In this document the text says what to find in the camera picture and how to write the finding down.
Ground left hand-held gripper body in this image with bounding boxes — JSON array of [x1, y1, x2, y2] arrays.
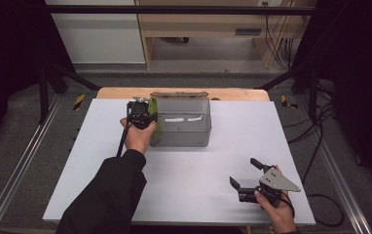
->
[[126, 95, 159, 131]]

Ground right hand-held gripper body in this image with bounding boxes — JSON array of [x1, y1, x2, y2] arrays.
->
[[237, 167, 302, 207]]

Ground green phone case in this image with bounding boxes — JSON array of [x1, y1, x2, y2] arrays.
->
[[147, 96, 164, 136]]

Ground transparent grey storage box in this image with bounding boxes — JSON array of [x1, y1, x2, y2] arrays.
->
[[148, 91, 213, 148]]

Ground person's left hand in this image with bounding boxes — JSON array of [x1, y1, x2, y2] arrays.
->
[[119, 116, 158, 156]]

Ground person's right hand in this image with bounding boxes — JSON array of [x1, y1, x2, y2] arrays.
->
[[253, 165, 297, 234]]

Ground wooden table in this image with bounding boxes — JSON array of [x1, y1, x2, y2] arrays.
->
[[95, 86, 271, 102]]

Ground white table board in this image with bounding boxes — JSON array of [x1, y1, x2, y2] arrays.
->
[[42, 97, 316, 227]]

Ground yellow black tape strip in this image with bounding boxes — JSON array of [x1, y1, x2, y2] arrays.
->
[[72, 94, 87, 111], [279, 95, 299, 110]]

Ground white cabinet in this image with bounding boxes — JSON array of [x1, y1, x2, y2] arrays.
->
[[43, 0, 146, 64]]

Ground light wooden desk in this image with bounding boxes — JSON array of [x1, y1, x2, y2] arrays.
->
[[134, 0, 318, 70]]

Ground black curtain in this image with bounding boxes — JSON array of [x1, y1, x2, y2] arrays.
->
[[290, 0, 372, 191], [0, 0, 75, 159]]

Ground right hand-held gripper cable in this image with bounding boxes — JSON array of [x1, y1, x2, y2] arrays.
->
[[280, 189, 296, 218]]

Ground hand-held gripper cable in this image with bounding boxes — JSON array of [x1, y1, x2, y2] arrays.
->
[[116, 103, 132, 158], [280, 189, 296, 218]]

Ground left hand-held gripper cable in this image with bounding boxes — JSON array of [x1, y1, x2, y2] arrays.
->
[[116, 103, 132, 158]]

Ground metal floor rail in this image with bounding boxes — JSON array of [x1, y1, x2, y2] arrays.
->
[[294, 96, 372, 234], [0, 93, 63, 234]]

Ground black looped floor cable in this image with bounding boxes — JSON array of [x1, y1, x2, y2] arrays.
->
[[306, 193, 346, 228]]

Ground black floor cable bundle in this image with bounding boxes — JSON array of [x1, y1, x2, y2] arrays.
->
[[282, 81, 338, 183]]

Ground black frame strut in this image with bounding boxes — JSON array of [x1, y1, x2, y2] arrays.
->
[[38, 60, 101, 125], [254, 60, 320, 122]]

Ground black horizontal frame bar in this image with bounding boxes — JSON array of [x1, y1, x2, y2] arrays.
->
[[43, 4, 318, 16]]

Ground black hanging desk cables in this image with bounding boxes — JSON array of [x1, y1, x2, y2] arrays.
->
[[262, 1, 309, 70]]

